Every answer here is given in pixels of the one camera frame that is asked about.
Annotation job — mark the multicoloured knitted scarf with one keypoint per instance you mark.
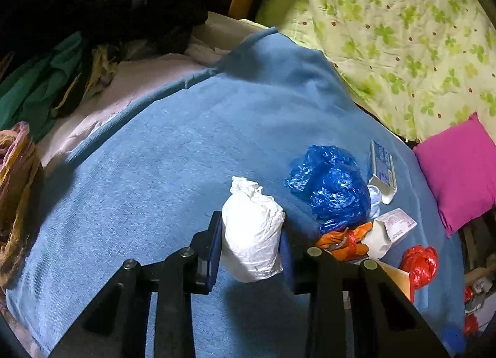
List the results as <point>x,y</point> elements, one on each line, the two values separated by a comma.
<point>17,195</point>

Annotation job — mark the orange plastic bag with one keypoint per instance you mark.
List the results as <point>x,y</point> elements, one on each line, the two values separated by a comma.
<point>348,243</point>

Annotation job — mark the pale pink bed sheet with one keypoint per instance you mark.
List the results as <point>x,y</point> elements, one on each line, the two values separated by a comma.
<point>128,82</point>

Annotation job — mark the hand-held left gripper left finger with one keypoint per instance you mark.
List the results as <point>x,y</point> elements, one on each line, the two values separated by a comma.
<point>215,251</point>

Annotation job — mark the white plastic bag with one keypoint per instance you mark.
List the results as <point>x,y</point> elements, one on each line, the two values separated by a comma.
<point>250,234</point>

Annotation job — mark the pale crumpled wrapper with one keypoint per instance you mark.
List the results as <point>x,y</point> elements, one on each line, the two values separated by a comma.
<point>375,201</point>

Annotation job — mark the white carton box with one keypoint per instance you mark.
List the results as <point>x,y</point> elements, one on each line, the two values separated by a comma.
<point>387,232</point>

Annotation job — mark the blue printed carton box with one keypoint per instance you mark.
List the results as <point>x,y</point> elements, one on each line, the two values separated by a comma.
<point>383,164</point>

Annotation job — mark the blue blanket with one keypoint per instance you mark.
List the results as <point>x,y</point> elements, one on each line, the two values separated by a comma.
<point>174,141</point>

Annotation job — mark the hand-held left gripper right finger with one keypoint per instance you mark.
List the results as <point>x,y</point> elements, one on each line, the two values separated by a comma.
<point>286,261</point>

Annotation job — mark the green floral quilt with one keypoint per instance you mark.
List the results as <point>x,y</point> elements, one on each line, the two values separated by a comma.
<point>387,32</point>

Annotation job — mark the green cloth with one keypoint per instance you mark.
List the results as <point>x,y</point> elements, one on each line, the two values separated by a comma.
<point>35,86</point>

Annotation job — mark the pink pillow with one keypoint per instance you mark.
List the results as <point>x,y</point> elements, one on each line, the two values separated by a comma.
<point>457,175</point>

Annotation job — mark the small red object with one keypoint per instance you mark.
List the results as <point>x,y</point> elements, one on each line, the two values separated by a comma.
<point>471,323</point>

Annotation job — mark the red plastic bag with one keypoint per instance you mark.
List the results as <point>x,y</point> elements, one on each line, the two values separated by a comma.
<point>420,267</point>

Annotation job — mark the blue plastic bag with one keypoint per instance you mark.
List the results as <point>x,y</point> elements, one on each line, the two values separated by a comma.
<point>337,187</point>

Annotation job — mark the yellow patterned cloth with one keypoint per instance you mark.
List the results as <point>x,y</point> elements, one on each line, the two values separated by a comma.
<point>102,67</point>

